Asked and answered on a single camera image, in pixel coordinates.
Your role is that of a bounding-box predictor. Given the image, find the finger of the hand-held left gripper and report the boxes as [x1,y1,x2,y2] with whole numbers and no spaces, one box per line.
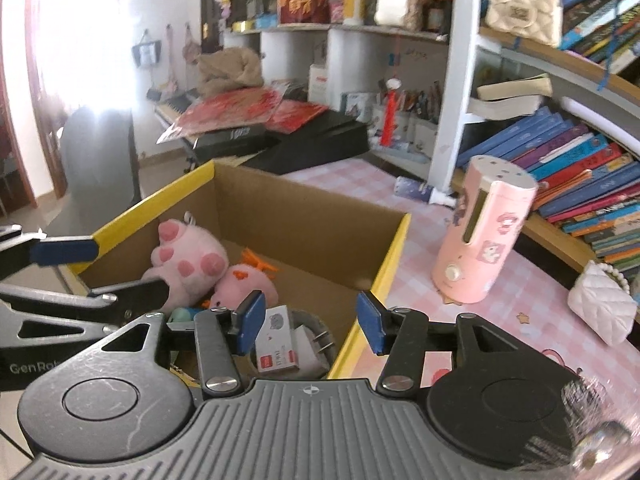
[0,279,172,347]
[0,227,101,282]

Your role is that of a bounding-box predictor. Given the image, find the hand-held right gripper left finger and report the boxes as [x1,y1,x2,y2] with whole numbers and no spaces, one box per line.
[95,290,267,397]

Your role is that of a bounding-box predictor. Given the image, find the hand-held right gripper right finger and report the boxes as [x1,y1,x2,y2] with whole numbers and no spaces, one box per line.
[356,291,582,396]

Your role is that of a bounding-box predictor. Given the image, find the small white eraser box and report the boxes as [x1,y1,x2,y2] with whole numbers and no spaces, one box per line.
[256,305,302,374]

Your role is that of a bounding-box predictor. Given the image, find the pink plush duck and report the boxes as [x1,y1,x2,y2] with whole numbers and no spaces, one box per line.
[202,247,280,311]

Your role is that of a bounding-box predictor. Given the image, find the pink plush pig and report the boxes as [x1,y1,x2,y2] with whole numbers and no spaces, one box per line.
[141,217,230,311]

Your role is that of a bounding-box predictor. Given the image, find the yellow tape roll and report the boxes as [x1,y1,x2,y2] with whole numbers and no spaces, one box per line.
[290,309,341,380]

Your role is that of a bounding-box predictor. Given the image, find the yellow cardboard box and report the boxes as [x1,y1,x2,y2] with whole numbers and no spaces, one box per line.
[60,160,412,382]

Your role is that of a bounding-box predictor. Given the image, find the grey office chair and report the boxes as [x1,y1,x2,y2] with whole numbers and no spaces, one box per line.
[47,107,144,239]

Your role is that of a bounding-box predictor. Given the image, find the pink cartoon cylinder container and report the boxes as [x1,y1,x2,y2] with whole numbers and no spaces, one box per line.
[432,155,540,306]

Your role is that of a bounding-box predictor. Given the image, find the blue white tube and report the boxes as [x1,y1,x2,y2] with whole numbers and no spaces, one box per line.
[395,176,459,207]

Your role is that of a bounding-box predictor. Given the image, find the black electronic keyboard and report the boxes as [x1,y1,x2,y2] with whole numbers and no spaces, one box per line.
[192,110,371,176]

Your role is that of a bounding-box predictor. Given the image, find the red paper sheets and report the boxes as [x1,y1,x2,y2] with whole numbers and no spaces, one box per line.
[156,85,331,145]

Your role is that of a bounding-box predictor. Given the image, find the red tassel ornament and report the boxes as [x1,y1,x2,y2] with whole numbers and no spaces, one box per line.
[382,79,404,147]

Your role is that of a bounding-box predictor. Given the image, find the hanging blue pouch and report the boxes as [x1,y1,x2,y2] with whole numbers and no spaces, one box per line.
[132,30,162,67]

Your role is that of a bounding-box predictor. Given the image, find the white quilted pearl purse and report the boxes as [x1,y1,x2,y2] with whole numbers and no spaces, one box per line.
[567,260,639,346]

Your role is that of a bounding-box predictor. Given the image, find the brown plush cloth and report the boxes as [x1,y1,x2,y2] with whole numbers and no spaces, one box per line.
[195,47,265,97]

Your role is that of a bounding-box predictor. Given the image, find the white red label box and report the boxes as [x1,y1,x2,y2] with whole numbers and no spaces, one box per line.
[307,64,330,106]

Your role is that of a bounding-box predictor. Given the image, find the beige old book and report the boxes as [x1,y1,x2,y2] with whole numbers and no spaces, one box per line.
[467,94,544,121]
[476,74,554,101]

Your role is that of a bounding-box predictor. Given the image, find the row of colourful books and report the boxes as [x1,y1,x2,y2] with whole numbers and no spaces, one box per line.
[456,107,640,281]

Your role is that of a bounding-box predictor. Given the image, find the white wooden bookshelf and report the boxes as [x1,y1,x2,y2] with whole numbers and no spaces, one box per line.
[430,0,640,291]

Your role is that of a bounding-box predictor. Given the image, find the white tube lamp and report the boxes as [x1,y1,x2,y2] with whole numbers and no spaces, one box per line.
[560,97,640,154]

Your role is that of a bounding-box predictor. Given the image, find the white yellow wipes canister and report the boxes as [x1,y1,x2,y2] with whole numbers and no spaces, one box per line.
[342,0,369,25]

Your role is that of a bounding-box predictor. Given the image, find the cream quilted handbag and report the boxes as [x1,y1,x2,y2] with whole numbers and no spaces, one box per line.
[485,0,564,47]

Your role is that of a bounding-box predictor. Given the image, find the row of shelf books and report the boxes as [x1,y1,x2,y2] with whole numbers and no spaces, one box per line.
[550,0,640,77]

